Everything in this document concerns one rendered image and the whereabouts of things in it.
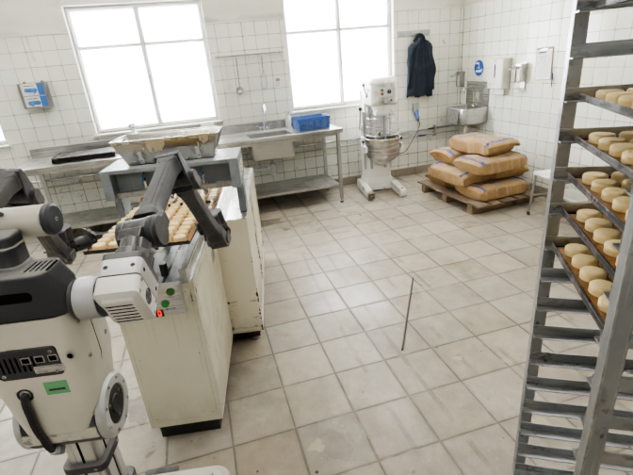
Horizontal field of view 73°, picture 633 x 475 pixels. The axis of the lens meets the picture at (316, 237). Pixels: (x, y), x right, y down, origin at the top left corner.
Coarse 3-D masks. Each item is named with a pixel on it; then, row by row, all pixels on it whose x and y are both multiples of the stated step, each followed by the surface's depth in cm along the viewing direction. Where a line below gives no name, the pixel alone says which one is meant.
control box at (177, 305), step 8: (160, 288) 171; (176, 288) 171; (160, 296) 172; (168, 296) 172; (176, 296) 173; (160, 304) 173; (176, 304) 174; (184, 304) 175; (168, 312) 175; (176, 312) 175; (184, 312) 176
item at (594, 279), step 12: (564, 252) 104; (576, 252) 101; (588, 252) 102; (576, 264) 97; (588, 264) 96; (600, 264) 97; (576, 276) 94; (588, 276) 91; (600, 276) 90; (588, 288) 88; (600, 288) 85; (600, 300) 82; (600, 312) 81
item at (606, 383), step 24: (624, 240) 65; (624, 264) 64; (624, 288) 65; (624, 312) 67; (624, 336) 68; (600, 360) 72; (624, 360) 70; (600, 384) 73; (600, 408) 74; (600, 432) 76; (600, 456) 78
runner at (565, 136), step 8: (568, 128) 98; (576, 128) 98; (584, 128) 97; (592, 128) 97; (600, 128) 97; (608, 128) 96; (616, 128) 96; (624, 128) 96; (632, 128) 95; (560, 136) 99; (568, 136) 99; (584, 136) 98; (616, 136) 96
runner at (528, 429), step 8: (520, 424) 134; (528, 424) 133; (536, 424) 132; (544, 424) 131; (528, 432) 133; (536, 432) 132; (544, 432) 132; (552, 432) 132; (560, 432) 131; (568, 432) 130; (576, 432) 130; (568, 440) 129; (576, 440) 128; (608, 440) 127; (616, 440) 127; (624, 440) 127; (632, 440) 126; (624, 448) 125; (632, 448) 125
